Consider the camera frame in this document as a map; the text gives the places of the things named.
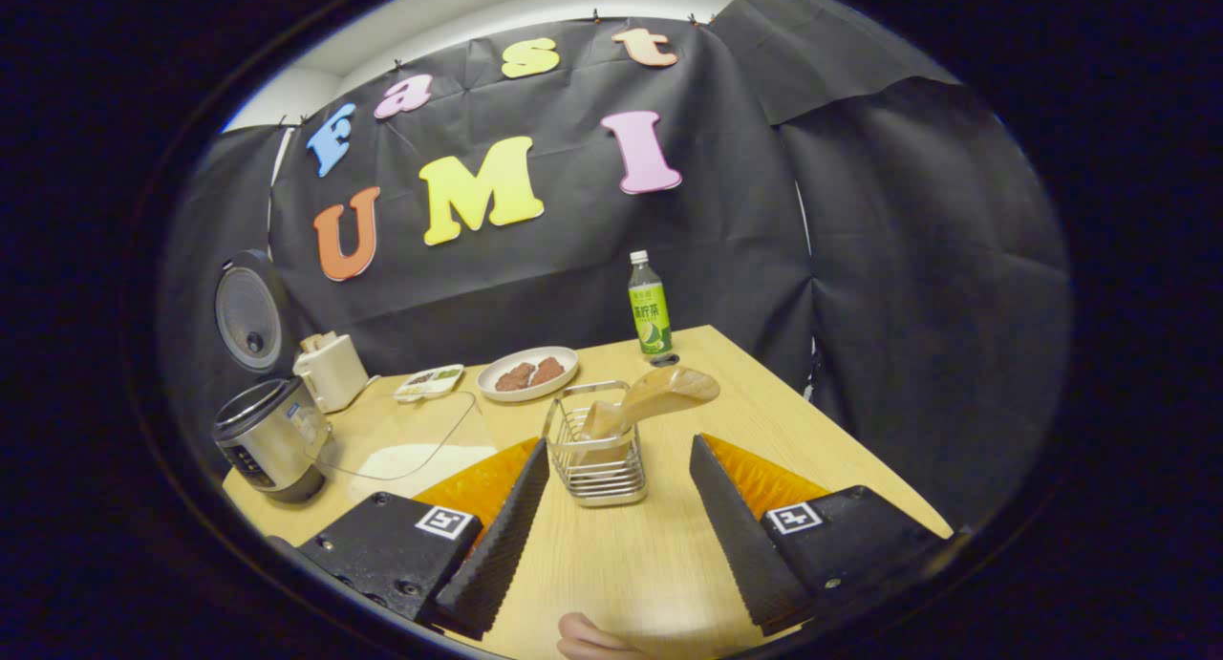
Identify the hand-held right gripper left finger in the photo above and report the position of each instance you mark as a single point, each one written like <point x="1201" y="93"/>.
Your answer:
<point x="506" y="536"/>

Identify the white divided dish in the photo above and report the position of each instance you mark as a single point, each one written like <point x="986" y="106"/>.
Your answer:
<point x="430" y="383"/>

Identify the black backdrop cloth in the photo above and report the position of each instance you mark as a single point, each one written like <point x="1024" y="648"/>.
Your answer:
<point x="860" y="259"/>

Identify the small dark round cap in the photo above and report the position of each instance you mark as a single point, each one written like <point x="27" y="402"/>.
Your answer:
<point x="664" y="360"/>

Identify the dark grey rice cooker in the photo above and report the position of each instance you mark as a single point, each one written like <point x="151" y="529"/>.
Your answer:
<point x="268" y="440"/>

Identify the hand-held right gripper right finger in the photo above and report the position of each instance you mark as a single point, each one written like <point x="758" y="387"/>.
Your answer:
<point x="740" y="536"/>

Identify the green drink bottle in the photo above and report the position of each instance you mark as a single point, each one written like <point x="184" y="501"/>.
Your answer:
<point x="650" y="316"/>

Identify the brown meat piece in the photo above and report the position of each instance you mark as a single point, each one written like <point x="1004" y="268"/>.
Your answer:
<point x="549" y="371"/>
<point x="516" y="377"/>

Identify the white toaster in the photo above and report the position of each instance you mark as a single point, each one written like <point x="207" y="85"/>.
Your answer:
<point x="332" y="378"/>

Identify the clear plastic container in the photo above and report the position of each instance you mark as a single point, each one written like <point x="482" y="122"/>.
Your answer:
<point x="382" y="421"/>

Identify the white round plate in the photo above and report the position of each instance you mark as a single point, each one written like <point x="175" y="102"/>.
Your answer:
<point x="564" y="357"/>

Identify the wooden spoon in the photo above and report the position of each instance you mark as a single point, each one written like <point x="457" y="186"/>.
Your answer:
<point x="669" y="390"/>

